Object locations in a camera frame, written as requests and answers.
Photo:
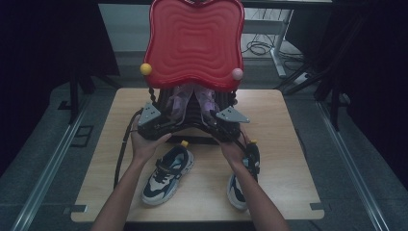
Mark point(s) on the red and black shoe rack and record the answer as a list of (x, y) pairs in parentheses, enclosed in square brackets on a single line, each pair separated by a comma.
[(194, 48)]

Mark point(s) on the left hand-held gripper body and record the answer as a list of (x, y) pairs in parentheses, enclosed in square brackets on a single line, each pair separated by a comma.
[(154, 126)]

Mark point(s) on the dark floor hatch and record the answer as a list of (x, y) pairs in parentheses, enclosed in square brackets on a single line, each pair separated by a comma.
[(82, 136)]

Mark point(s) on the metal floor rail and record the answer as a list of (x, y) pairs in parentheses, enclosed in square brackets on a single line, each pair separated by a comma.
[(351, 163), (48, 166)]

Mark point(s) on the person's left hand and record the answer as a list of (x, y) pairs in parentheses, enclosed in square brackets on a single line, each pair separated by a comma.
[(146, 149)]

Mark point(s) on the navy and white sneaker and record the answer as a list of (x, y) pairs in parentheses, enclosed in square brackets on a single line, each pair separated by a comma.
[(166, 178), (235, 192)]

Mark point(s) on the white metal desk frame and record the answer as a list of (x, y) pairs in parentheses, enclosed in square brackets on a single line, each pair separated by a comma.
[(279, 41)]

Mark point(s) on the black metal stand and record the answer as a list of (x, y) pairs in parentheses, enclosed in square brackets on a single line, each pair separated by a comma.
[(75, 93), (333, 96)]

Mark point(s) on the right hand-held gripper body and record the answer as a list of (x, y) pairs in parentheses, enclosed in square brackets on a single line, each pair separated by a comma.
[(229, 123)]

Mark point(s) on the white power strip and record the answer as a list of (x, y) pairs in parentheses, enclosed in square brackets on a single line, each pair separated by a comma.
[(303, 78)]

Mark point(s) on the person's right hand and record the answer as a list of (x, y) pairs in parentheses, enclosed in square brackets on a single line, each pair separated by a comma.
[(232, 150)]

